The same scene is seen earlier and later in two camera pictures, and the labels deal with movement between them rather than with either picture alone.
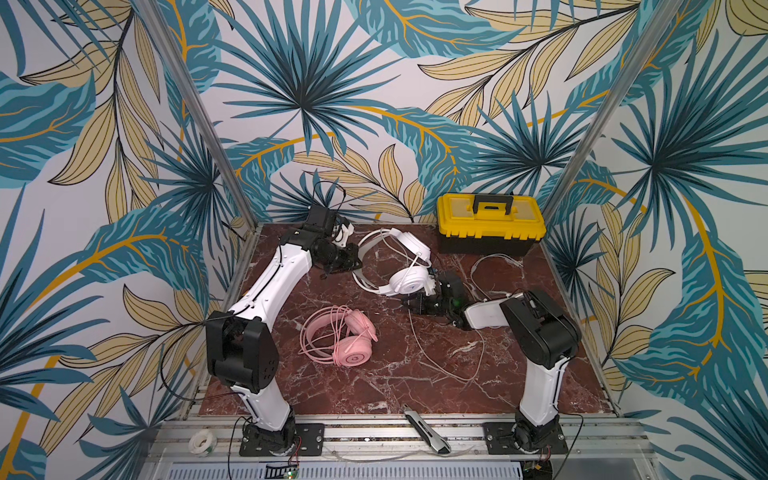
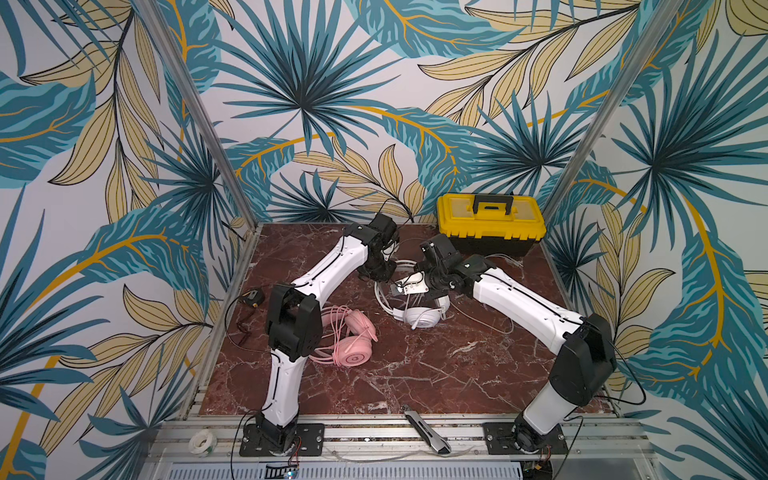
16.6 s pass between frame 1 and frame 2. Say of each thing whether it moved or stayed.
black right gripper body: moved
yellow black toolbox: stayed
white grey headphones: moved
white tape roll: stayed
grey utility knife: stayed
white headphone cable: moved
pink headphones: stayed
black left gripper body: moved
